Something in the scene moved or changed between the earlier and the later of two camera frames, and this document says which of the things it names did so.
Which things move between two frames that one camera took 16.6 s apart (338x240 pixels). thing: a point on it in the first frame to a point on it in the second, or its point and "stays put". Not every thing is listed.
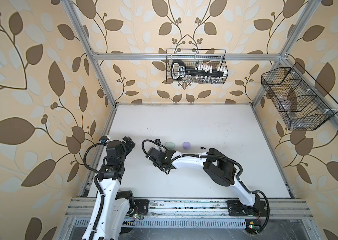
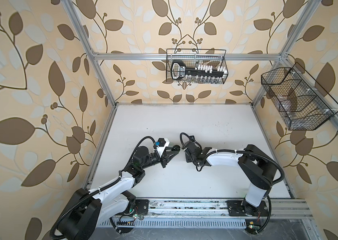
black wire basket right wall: (302, 104) stays put
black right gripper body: (166, 153) to (188, 159)
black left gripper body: (124, 149) to (153, 159)
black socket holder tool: (200, 73) stays put
